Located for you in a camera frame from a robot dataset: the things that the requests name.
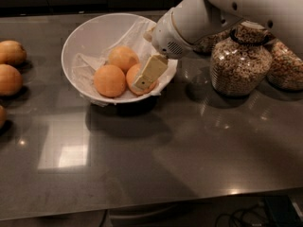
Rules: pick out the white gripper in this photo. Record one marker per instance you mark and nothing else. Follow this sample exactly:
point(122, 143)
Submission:
point(166, 37)

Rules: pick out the orange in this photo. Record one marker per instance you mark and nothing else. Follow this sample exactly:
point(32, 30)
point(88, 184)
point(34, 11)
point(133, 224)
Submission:
point(3, 116)
point(12, 53)
point(123, 57)
point(130, 76)
point(11, 80)
point(109, 80)

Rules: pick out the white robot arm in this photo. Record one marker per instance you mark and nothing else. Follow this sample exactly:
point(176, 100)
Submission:
point(184, 26)

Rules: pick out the white bowl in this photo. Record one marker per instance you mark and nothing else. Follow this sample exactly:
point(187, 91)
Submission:
point(94, 35)

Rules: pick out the back left glass cereal jar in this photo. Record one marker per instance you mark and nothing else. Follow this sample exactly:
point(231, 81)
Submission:
point(206, 45)

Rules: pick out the glass cereal jar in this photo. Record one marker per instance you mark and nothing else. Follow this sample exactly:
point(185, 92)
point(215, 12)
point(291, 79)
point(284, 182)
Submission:
point(240, 62)
point(206, 45)
point(286, 70)

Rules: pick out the white paper napkin liner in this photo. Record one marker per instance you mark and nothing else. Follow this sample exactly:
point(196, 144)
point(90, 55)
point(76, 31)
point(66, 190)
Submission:
point(126, 38)

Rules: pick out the front glass cereal jar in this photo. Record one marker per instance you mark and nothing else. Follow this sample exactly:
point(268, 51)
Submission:
point(240, 62)

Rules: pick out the back right glass cereal jar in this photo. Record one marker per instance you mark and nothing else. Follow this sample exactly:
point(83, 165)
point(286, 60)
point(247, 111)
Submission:
point(286, 70)

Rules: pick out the black box under table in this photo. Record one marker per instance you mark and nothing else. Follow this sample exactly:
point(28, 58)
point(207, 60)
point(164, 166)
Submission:
point(281, 213)

